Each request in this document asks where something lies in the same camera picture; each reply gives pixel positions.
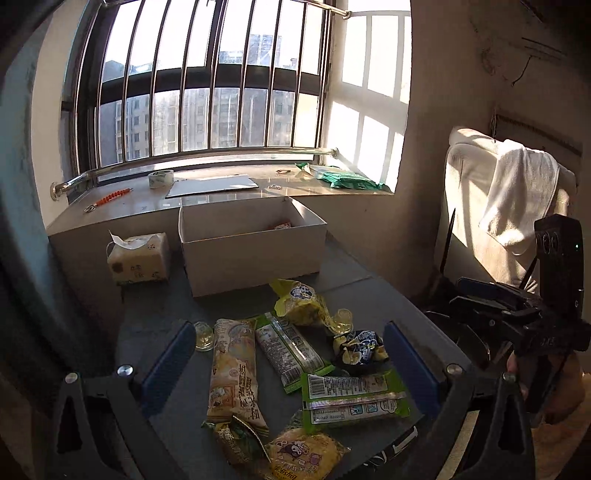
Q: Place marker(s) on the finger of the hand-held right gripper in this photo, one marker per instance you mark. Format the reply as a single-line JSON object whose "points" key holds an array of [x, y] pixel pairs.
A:
{"points": [[489, 288], [485, 310]]}

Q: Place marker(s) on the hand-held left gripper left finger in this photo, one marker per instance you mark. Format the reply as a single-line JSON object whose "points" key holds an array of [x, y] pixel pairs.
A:
{"points": [[168, 360]]}

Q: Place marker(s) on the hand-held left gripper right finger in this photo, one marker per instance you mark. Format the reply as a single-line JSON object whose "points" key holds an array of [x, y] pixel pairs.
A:
{"points": [[411, 364]]}

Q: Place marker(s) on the clear jelly cup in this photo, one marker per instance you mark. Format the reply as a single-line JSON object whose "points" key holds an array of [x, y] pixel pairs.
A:
{"points": [[342, 321], [203, 337]]}

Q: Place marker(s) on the dark blue snack packet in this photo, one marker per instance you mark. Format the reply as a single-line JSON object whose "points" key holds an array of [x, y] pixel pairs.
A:
{"points": [[362, 348]]}

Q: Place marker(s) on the long beige snack packet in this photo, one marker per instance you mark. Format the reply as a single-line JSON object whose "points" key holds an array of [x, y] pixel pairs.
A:
{"points": [[235, 369]]}

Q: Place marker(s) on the green yellow snack packet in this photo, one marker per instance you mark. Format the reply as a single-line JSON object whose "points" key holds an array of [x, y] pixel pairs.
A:
{"points": [[235, 443]]}

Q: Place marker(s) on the cardboard box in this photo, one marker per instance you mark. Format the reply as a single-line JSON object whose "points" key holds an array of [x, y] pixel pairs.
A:
{"points": [[254, 258]]}

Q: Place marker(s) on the yellow purple snack packet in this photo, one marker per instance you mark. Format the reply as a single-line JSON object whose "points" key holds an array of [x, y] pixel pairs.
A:
{"points": [[300, 454]]}

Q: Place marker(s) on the person's right hand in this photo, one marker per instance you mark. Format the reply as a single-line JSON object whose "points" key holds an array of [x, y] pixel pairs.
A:
{"points": [[570, 392]]}

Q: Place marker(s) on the grey felt table cover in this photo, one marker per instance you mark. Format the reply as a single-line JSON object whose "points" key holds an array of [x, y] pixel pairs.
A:
{"points": [[157, 309]]}

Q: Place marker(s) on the beige chair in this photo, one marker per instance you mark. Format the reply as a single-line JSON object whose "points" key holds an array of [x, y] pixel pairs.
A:
{"points": [[466, 207]]}

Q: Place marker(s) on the white towel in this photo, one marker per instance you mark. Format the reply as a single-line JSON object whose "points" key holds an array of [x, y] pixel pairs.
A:
{"points": [[517, 194]]}

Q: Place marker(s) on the tissue paper pack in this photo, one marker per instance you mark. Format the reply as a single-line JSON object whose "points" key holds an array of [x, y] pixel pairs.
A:
{"points": [[138, 258]]}

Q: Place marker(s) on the green wipes pack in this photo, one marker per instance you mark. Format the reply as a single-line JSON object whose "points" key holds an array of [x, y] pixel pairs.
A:
{"points": [[358, 181]]}

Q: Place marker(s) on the orange beaded tool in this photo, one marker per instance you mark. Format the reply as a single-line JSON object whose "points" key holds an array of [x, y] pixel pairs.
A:
{"points": [[111, 197]]}

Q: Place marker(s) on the small red snack packet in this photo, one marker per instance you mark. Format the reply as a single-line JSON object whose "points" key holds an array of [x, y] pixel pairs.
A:
{"points": [[282, 225]]}

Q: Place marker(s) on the white flat board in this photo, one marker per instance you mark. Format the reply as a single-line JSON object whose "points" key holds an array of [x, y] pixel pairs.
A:
{"points": [[212, 186]]}

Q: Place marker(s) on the clear tape roll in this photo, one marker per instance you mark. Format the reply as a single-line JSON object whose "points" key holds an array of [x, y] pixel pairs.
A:
{"points": [[160, 180]]}

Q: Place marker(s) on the white green plastic packet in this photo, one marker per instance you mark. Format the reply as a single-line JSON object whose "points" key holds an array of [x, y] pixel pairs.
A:
{"points": [[314, 170]]}

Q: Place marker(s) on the steel window guard rail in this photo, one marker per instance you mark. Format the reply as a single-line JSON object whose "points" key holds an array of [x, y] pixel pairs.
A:
{"points": [[138, 168]]}

